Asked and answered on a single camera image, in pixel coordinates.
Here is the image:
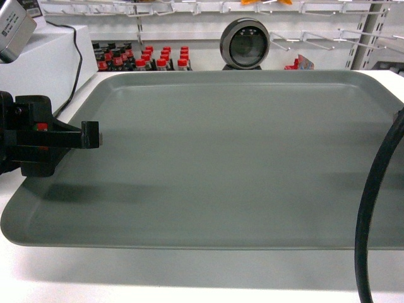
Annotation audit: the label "red snack pouch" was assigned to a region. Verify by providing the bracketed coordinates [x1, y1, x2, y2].
[283, 54, 314, 70]

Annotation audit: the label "red cap sauce bottles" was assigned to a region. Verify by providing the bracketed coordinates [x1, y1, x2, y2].
[92, 42, 192, 72]

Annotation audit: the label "thin black power cable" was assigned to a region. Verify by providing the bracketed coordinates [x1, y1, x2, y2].
[46, 20, 84, 117]

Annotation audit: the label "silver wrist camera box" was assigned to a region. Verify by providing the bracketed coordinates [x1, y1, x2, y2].
[1, 0, 37, 64]

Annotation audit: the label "white wire hook rack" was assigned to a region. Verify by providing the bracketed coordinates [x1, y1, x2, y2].
[42, 1, 403, 53]

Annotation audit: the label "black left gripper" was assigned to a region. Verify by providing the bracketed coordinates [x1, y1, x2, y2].
[1, 91, 100, 177]

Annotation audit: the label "grey silver tray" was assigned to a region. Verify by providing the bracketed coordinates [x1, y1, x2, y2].
[1, 71, 403, 249]

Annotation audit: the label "black thick cable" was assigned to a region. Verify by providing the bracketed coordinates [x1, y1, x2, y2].
[354, 106, 404, 303]

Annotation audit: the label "white slotted shelf upright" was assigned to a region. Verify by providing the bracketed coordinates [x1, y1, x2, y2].
[350, 1, 391, 70]

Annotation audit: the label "white cash register box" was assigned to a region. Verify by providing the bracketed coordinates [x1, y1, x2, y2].
[1, 25, 98, 111]

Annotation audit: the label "black round barcode scanner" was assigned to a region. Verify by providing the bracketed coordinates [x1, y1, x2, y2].
[220, 18, 270, 71]

